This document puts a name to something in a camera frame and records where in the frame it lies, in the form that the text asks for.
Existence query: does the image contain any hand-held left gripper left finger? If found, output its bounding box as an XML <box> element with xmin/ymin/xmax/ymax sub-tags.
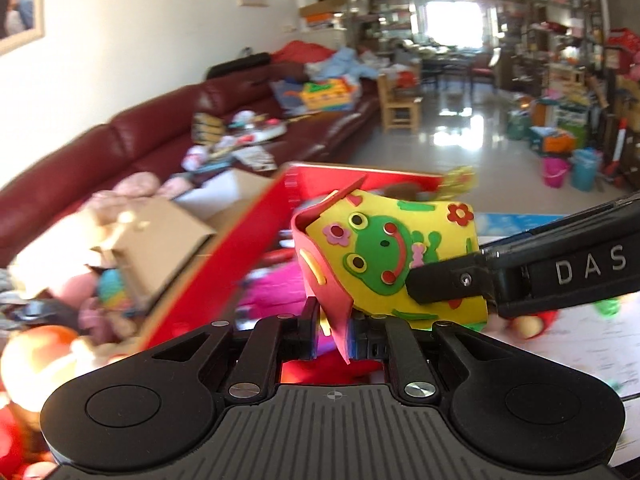
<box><xmin>150</xmin><ymin>297</ymin><xmax>321</xmax><ymax>408</ymax></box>

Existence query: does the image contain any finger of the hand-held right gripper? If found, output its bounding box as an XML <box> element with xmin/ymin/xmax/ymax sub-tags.
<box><xmin>479</xmin><ymin>195</ymin><xmax>640</xmax><ymax>261</ymax></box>
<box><xmin>406</xmin><ymin>252</ymin><xmax>501</xmax><ymax>307</ymax></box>

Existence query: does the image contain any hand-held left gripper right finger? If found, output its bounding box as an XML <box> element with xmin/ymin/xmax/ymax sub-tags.
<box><xmin>349</xmin><ymin>311</ymin><xmax>507</xmax><ymax>406</ymax></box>

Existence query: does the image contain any colourful foam frog box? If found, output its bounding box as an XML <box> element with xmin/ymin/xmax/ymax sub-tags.
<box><xmin>291</xmin><ymin>175</ymin><xmax>491</xmax><ymax>366</ymax></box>

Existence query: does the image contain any red gift box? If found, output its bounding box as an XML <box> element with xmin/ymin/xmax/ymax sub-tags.
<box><xmin>135</xmin><ymin>161</ymin><xmax>446</xmax><ymax>386</ymax></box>

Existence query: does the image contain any green toy basket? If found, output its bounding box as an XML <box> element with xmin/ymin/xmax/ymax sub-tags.
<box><xmin>592</xmin><ymin>297</ymin><xmax>624</xmax><ymax>317</ymax></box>

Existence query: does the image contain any blue printed table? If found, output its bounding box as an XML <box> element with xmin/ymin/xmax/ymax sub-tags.
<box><xmin>477</xmin><ymin>212</ymin><xmax>571</xmax><ymax>237</ymax></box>

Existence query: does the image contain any pink bucket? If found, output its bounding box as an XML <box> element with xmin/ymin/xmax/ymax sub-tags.
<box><xmin>542</xmin><ymin>156</ymin><xmax>571</xmax><ymax>189</ymax></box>

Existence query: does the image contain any blue bucket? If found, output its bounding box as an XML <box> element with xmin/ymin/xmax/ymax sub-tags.
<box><xmin>571</xmin><ymin>148</ymin><xmax>604</xmax><ymax>192</ymax></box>

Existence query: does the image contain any white instruction sheet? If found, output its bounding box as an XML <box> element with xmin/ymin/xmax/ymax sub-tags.
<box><xmin>517</xmin><ymin>305</ymin><xmax>640</xmax><ymax>467</ymax></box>

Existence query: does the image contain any green orange storage crate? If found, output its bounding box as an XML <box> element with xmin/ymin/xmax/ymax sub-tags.
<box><xmin>530</xmin><ymin>127</ymin><xmax>576</xmax><ymax>157</ymax></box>

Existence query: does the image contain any gold ribbon bow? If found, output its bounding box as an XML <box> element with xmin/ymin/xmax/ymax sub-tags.
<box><xmin>435</xmin><ymin>165</ymin><xmax>478</xmax><ymax>199</ymax></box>

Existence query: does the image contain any teal bag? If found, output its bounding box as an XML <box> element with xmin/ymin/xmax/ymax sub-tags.
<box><xmin>507</xmin><ymin>110</ymin><xmax>534</xmax><ymax>141</ymax></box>

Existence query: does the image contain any cluttered shelf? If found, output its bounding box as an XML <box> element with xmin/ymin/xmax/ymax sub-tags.
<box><xmin>500</xmin><ymin>0</ymin><xmax>640</xmax><ymax>192</ymax></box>

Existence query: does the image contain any open cardboard box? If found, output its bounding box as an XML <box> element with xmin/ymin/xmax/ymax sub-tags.
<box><xmin>12</xmin><ymin>169</ymin><xmax>275</xmax><ymax>313</ymax></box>

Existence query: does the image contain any wooden chair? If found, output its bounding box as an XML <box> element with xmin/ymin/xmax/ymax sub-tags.
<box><xmin>376</xmin><ymin>62</ymin><xmax>424</xmax><ymax>134</ymax></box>

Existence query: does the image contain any dining table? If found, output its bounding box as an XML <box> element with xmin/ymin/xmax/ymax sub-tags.
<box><xmin>422</xmin><ymin>52</ymin><xmax>501</xmax><ymax>92</ymax></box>

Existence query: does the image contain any pile of small toys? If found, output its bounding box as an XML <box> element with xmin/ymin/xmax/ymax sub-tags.
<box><xmin>184</xmin><ymin>109</ymin><xmax>292</xmax><ymax>173</ymax></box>

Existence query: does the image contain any yellow green toy set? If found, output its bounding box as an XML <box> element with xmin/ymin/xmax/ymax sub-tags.
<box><xmin>300</xmin><ymin>77</ymin><xmax>357</xmax><ymax>112</ymax></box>

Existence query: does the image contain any pink plush toy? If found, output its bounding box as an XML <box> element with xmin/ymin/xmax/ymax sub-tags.
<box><xmin>82</xmin><ymin>171</ymin><xmax>193</xmax><ymax>222</ymax></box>

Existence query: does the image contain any pile of clothes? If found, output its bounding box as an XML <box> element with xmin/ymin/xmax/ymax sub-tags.
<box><xmin>305</xmin><ymin>45</ymin><xmax>401</xmax><ymax>82</ymax></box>

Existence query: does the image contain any dark red leather sofa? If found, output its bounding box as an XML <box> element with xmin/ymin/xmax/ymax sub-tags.
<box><xmin>0</xmin><ymin>52</ymin><xmax>386</xmax><ymax>271</ymax></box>

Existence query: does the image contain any pile of plush toys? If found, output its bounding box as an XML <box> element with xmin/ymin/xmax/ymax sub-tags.
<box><xmin>0</xmin><ymin>260</ymin><xmax>147</xmax><ymax>480</ymax></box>

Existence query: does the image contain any red cushion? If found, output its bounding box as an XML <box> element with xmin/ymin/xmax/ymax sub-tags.
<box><xmin>272</xmin><ymin>40</ymin><xmax>336</xmax><ymax>67</ymax></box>

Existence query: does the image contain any large framed picture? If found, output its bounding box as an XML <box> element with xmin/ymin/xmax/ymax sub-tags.
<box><xmin>0</xmin><ymin>0</ymin><xmax>45</xmax><ymax>56</ymax></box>

